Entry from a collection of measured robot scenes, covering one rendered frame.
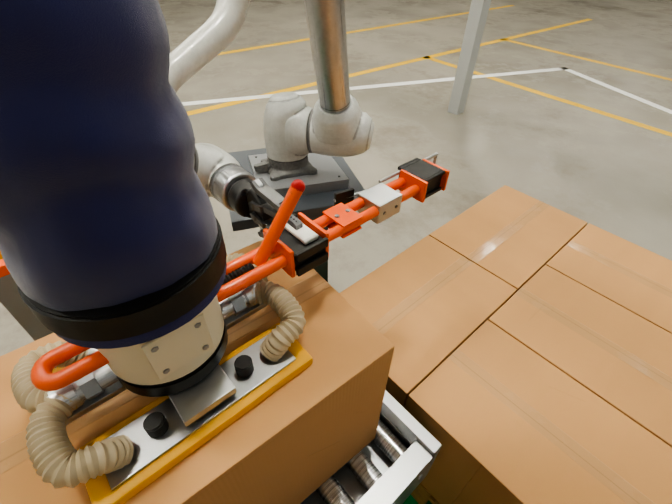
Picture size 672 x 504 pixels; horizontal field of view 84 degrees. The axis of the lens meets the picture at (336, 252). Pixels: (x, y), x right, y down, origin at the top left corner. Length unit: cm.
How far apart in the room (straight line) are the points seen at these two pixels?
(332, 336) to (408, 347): 53
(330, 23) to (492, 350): 102
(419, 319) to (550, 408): 42
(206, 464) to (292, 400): 14
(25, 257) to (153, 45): 22
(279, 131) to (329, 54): 35
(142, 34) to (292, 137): 104
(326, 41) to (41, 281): 90
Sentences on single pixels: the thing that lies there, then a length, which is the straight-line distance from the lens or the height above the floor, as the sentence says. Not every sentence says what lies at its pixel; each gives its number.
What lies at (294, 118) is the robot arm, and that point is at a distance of 135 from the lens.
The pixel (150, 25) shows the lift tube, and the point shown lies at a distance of 37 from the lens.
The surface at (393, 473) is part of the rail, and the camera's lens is 98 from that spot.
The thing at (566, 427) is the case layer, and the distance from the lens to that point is 122.
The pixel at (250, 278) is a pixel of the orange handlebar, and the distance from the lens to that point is 61.
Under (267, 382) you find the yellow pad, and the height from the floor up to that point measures 97.
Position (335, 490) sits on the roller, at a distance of 100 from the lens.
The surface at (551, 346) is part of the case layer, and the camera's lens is 136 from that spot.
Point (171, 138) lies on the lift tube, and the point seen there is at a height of 136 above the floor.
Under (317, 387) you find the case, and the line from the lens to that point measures 64.
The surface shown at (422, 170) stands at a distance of 87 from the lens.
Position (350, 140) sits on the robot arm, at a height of 96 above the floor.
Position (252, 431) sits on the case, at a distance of 62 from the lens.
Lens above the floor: 152
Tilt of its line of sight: 42 degrees down
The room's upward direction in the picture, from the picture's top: 1 degrees clockwise
